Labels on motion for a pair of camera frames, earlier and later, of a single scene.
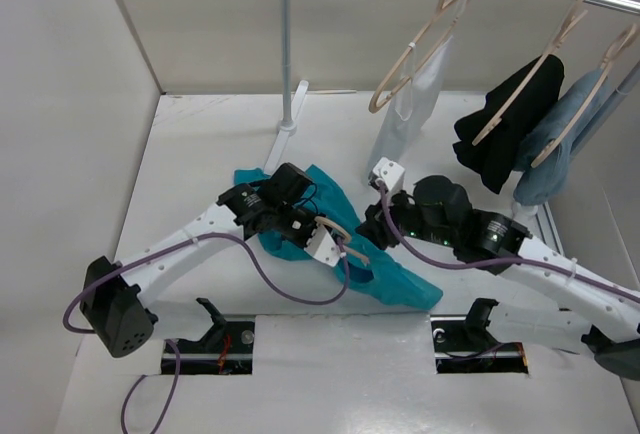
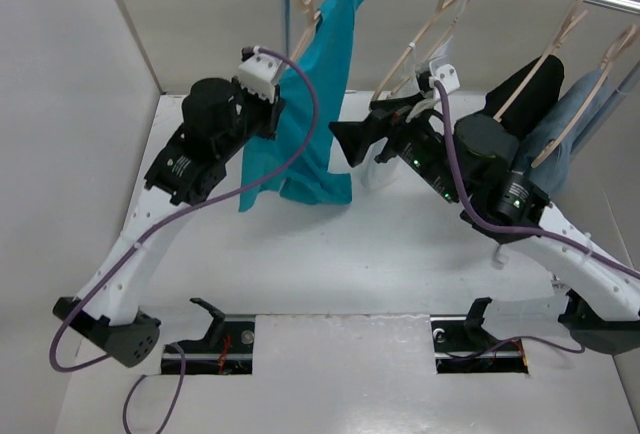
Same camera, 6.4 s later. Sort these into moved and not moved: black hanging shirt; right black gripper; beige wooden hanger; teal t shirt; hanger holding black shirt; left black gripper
Moved: left black gripper; beige wooden hanger; teal t shirt; right black gripper
Not moved: hanger holding black shirt; black hanging shirt
